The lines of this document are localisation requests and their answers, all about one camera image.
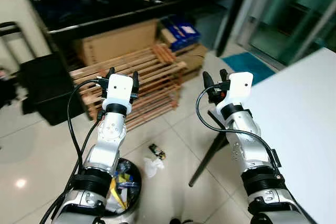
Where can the yellow wrapper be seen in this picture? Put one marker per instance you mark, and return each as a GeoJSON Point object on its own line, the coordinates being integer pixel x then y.
{"type": "Point", "coordinates": [118, 196]}

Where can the black tube chair frame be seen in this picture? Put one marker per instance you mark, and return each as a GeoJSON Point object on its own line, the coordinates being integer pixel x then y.
{"type": "Point", "coordinates": [10, 26]}

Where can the green glass sliding door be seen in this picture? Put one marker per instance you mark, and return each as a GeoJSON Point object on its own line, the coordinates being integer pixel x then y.
{"type": "Point", "coordinates": [294, 9]}

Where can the blue plastic wrapper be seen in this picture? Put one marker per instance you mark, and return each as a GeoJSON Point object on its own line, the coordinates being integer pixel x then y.
{"type": "Point", "coordinates": [126, 183]}

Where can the black desk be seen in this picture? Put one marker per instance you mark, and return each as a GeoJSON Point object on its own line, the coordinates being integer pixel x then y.
{"type": "Point", "coordinates": [131, 17]}

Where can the slatted wooden rack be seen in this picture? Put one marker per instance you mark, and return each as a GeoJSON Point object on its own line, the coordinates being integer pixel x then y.
{"type": "Point", "coordinates": [152, 72]}

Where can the black table leg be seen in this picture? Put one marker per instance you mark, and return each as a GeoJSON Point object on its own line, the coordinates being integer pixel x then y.
{"type": "Point", "coordinates": [207, 150]}

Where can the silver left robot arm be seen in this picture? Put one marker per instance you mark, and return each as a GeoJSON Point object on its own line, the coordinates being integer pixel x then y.
{"type": "Point", "coordinates": [107, 140]}

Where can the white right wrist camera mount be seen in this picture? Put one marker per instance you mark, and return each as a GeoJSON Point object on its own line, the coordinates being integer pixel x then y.
{"type": "Point", "coordinates": [239, 85]}

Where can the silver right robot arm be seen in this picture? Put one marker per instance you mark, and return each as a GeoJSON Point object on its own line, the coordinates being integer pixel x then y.
{"type": "Point", "coordinates": [247, 135]}

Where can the small brown cardboard box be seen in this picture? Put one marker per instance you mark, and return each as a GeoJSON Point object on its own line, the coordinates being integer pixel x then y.
{"type": "Point", "coordinates": [191, 56]}

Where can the teal floor mat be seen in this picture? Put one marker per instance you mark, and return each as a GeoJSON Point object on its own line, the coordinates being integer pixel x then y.
{"type": "Point", "coordinates": [249, 65]}

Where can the crumpled white tissue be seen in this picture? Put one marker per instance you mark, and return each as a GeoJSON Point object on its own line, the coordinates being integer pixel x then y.
{"type": "Point", "coordinates": [154, 167]}

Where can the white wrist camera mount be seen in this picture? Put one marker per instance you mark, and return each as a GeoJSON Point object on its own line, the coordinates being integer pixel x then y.
{"type": "Point", "coordinates": [239, 85]}
{"type": "Point", "coordinates": [119, 87]}

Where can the black square case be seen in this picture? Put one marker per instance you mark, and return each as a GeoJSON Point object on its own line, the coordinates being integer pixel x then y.
{"type": "Point", "coordinates": [50, 87]}

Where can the small dark snack wrapper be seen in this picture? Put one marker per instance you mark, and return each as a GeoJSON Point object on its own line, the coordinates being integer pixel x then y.
{"type": "Point", "coordinates": [157, 152]}

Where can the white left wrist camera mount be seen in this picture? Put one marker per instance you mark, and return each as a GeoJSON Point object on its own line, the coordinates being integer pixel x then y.
{"type": "Point", "coordinates": [119, 87]}

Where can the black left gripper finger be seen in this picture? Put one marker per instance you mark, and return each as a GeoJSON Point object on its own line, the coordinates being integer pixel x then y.
{"type": "Point", "coordinates": [111, 72]}
{"type": "Point", "coordinates": [135, 83]}

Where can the black robot foot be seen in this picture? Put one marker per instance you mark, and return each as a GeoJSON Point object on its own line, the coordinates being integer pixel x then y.
{"type": "Point", "coordinates": [175, 221]}

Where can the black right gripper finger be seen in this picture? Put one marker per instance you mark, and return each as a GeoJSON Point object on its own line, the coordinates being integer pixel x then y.
{"type": "Point", "coordinates": [223, 75]}
{"type": "Point", "coordinates": [208, 81]}

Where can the small black device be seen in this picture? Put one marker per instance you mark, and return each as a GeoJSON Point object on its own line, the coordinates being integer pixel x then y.
{"type": "Point", "coordinates": [6, 90]}

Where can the large brown cardboard box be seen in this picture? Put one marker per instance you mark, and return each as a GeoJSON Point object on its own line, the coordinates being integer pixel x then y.
{"type": "Point", "coordinates": [121, 40]}

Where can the blue printed box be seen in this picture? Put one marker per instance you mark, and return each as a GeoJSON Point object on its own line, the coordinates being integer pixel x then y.
{"type": "Point", "coordinates": [181, 31]}

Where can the black round rubbish bin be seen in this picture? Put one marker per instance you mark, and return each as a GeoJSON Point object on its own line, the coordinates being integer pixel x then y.
{"type": "Point", "coordinates": [134, 174]}

